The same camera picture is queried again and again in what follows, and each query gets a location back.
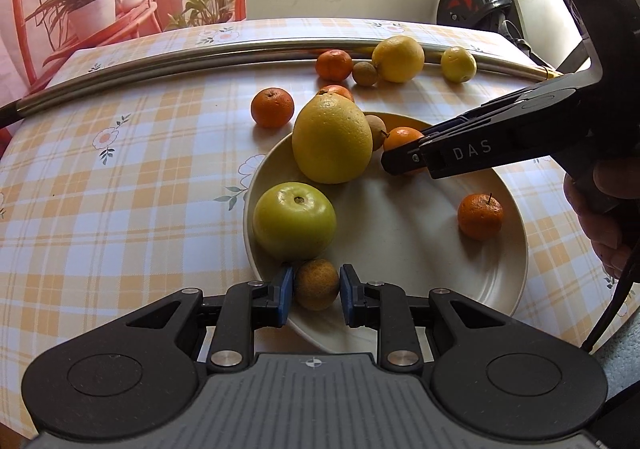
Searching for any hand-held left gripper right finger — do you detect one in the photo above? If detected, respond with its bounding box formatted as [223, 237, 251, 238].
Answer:
[339, 263, 507, 375]

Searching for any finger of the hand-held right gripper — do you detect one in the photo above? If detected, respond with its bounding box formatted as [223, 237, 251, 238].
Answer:
[381, 141, 431, 176]
[419, 87, 557, 140]

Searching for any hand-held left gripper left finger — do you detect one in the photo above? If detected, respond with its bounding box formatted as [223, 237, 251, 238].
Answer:
[100, 265, 296, 375]

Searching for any orange tangerine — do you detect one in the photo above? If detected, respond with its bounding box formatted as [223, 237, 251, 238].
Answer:
[250, 87, 295, 130]
[315, 49, 354, 82]
[382, 126, 427, 176]
[316, 85, 355, 104]
[457, 192, 504, 241]

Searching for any small brown round fruit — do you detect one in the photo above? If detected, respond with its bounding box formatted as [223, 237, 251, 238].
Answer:
[364, 114, 388, 153]
[293, 259, 342, 312]
[352, 61, 379, 86]

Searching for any small yellow lemon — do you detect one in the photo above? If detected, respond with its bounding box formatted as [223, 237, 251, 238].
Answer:
[440, 46, 477, 84]

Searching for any green apple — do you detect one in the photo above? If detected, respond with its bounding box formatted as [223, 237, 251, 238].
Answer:
[252, 182, 337, 264]

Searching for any large yellow grapefruit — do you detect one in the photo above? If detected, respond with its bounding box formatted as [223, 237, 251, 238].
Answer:
[291, 92, 374, 184]

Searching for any cream round plate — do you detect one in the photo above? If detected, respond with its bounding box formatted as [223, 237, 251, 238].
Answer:
[243, 111, 529, 352]

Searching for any large yellow lemon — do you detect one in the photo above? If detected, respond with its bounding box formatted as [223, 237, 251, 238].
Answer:
[371, 35, 426, 84]

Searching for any person's right hand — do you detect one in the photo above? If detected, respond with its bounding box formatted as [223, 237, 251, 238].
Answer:
[564, 160, 640, 275]

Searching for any yellow plaid floral tablecloth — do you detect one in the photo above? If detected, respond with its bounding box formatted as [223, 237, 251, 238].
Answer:
[0, 18, 640, 430]

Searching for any long metal pole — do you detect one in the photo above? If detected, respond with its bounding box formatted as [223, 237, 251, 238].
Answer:
[0, 36, 567, 122]

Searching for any black cable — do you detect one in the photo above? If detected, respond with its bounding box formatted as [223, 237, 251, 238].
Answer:
[580, 249, 640, 355]

